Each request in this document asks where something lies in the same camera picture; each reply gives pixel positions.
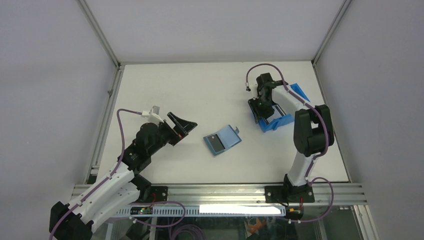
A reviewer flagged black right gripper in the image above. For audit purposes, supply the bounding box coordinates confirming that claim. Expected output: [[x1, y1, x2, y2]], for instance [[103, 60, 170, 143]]
[[247, 94, 274, 124]]

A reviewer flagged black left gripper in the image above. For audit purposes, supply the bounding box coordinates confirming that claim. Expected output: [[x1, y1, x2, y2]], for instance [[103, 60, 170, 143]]
[[148, 112, 196, 156]]

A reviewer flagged blue plastic bin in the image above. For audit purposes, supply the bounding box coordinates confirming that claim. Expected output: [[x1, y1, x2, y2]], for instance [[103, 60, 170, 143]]
[[257, 83, 310, 133]]

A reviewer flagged silver credit card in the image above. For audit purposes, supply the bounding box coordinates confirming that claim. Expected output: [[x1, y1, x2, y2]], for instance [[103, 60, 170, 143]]
[[207, 134, 225, 153]]

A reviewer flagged teal leather card holder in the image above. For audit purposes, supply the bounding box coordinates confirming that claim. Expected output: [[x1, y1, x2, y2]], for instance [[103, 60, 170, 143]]
[[203, 125, 242, 156]]

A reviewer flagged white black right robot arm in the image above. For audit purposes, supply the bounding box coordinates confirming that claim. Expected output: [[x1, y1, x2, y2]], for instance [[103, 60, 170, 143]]
[[248, 73, 335, 203]]

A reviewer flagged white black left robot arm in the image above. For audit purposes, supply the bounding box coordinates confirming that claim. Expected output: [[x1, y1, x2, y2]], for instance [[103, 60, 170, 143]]
[[49, 109, 198, 240]]

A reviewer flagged small green circuit board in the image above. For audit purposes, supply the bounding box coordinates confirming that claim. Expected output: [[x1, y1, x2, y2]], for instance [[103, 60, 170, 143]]
[[130, 206, 153, 215]]

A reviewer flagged orange object under table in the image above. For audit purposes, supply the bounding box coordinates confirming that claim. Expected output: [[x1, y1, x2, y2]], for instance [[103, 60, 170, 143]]
[[245, 217, 267, 234]]

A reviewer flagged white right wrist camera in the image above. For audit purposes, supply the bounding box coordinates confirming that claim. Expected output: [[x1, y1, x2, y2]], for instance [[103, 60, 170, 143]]
[[245, 82, 259, 100]]

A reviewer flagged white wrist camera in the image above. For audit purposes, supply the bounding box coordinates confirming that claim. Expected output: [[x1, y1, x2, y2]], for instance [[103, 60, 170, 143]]
[[245, 82, 259, 100], [141, 105, 164, 125]]

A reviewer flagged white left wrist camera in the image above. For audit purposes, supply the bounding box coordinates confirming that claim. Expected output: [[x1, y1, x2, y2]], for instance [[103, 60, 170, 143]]
[[141, 105, 164, 125]]

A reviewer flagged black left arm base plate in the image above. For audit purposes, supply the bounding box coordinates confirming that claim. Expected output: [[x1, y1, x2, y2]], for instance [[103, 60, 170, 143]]
[[135, 185, 169, 203]]

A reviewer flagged white slotted cable duct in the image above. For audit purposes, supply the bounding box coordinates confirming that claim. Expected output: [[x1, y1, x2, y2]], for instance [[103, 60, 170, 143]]
[[112, 204, 286, 218]]

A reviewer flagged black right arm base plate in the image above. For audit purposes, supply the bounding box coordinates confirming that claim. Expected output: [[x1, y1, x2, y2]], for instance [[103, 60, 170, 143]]
[[264, 184, 315, 204]]

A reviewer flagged coiled purple cable below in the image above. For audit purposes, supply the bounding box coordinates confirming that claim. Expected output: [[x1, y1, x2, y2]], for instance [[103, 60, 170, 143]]
[[168, 224, 206, 240]]

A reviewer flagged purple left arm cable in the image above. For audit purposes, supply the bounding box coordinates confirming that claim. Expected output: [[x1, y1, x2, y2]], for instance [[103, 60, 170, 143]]
[[48, 108, 187, 240]]

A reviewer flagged aluminium front frame rail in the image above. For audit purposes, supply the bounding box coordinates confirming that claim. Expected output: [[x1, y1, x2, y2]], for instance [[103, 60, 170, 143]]
[[68, 183, 368, 207]]

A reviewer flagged aluminium left frame post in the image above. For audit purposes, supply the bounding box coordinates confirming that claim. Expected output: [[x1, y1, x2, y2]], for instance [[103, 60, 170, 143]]
[[76, 0, 121, 68]]

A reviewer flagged aluminium frame post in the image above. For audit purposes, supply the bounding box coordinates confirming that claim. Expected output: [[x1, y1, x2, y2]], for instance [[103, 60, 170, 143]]
[[76, 0, 121, 68], [311, 0, 352, 67]]

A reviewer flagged aluminium right frame post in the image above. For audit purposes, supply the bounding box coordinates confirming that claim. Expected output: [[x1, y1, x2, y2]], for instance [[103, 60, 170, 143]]
[[311, 0, 352, 67]]

